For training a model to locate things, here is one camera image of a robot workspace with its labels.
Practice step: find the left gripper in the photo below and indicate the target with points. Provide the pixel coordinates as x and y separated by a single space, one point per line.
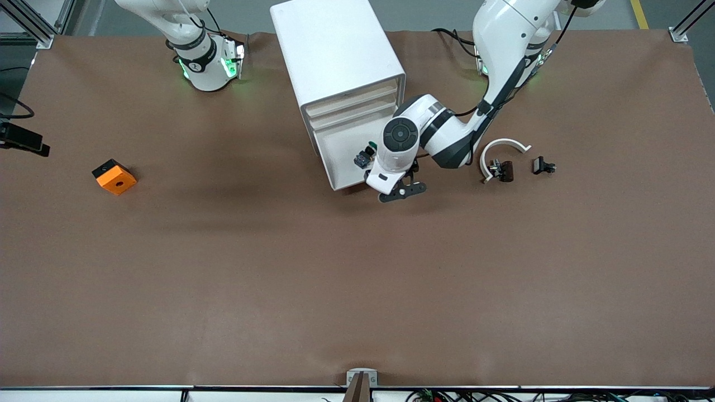
366 173

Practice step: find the green push button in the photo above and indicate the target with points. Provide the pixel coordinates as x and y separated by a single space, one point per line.
364 157

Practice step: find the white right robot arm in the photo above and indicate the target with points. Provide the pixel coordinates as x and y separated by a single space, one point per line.
204 67

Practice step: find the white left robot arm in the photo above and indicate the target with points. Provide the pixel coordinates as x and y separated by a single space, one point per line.
503 33

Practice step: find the orange and black block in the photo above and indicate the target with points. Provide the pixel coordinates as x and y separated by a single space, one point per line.
116 180

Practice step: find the small brown component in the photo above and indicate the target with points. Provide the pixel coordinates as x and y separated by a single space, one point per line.
507 171

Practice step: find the small black clip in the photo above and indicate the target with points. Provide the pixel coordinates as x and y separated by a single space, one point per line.
540 165

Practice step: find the aluminium frame post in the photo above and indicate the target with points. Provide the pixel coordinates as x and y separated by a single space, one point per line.
678 34
42 40

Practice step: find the grey metal bracket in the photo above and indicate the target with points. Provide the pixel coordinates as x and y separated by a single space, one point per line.
353 379

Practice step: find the front edge camera mount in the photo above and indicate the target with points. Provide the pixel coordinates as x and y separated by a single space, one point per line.
358 392

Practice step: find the white table edge rail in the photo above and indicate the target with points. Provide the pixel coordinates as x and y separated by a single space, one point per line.
111 395

